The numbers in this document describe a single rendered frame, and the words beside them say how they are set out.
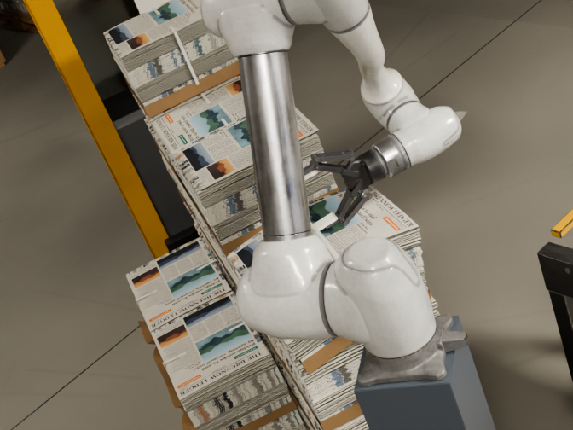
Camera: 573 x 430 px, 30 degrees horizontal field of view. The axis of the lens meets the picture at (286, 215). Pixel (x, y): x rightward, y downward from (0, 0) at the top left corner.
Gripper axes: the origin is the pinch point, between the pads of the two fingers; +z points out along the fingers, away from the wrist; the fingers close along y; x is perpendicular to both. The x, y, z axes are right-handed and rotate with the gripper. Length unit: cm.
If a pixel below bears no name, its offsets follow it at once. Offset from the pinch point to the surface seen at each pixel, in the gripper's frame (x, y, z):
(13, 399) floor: 158, 111, 118
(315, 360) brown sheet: -13.9, 30.2, 14.9
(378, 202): 3.7, 12.0, -17.2
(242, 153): 56, 10, 2
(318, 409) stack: -11, 47, 20
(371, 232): -8.1, 10.4, -10.4
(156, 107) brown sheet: 106, 7, 15
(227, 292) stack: 68, 56, 24
